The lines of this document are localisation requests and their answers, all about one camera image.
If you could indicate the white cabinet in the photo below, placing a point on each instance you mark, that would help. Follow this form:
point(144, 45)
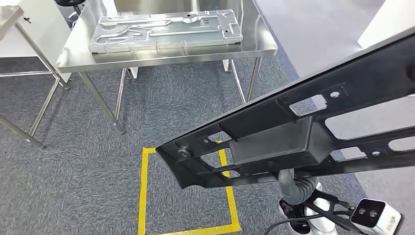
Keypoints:
point(45, 35)

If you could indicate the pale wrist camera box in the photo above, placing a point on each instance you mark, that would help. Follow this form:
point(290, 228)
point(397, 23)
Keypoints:
point(379, 220)

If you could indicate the stainless steel workbench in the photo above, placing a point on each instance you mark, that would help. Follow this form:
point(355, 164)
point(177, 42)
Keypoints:
point(162, 58)

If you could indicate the small steel table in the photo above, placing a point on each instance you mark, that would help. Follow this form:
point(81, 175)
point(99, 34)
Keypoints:
point(9, 19)

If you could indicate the black plastic frame part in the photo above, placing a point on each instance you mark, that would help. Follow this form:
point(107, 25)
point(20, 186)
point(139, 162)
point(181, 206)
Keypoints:
point(291, 136)

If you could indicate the stamped grey metal panel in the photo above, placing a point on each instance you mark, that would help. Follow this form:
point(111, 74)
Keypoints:
point(194, 35)

